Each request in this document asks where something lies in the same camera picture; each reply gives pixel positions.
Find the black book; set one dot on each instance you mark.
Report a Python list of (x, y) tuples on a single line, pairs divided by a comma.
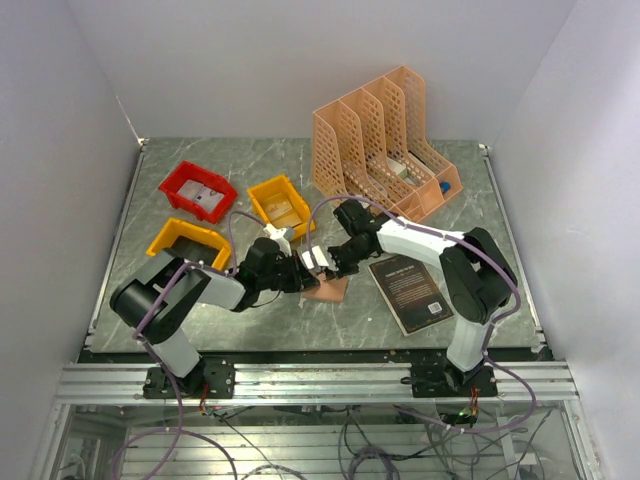
[(410, 292)]

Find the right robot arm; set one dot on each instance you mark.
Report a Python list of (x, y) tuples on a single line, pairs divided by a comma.
[(482, 287)]

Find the yellow bin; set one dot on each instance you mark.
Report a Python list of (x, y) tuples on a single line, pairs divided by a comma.
[(174, 227), (280, 185)]

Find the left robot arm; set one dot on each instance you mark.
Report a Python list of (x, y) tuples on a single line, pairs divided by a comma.
[(158, 297)]

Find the aluminium mounting rail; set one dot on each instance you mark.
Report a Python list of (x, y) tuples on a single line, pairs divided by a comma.
[(306, 384)]

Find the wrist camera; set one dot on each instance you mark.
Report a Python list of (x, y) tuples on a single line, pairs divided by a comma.
[(282, 236), (318, 258)]

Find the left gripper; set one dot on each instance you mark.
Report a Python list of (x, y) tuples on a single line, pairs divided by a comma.
[(302, 279)]

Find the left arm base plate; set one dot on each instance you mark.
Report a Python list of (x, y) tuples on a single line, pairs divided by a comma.
[(210, 379)]

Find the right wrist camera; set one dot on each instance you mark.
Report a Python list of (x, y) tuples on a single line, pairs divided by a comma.
[(318, 258)]

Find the silver cards in red bin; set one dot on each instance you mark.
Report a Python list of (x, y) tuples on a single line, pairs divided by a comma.
[(200, 195)]

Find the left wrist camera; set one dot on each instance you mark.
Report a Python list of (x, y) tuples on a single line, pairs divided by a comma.
[(282, 236)]

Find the black item in yellow bin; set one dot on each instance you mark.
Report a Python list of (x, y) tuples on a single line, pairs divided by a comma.
[(194, 251)]

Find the red plastic bin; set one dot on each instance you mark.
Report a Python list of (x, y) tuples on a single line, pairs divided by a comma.
[(190, 171)]

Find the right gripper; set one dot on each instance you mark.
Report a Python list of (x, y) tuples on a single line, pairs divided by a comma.
[(342, 270)]

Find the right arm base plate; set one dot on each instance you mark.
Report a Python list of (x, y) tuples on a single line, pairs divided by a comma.
[(443, 380)]

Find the orange plastic file organizer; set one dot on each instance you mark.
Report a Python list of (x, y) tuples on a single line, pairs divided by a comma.
[(372, 142)]

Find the beige cards in yellow bin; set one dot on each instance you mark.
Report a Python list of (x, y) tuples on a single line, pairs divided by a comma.
[(280, 212)]

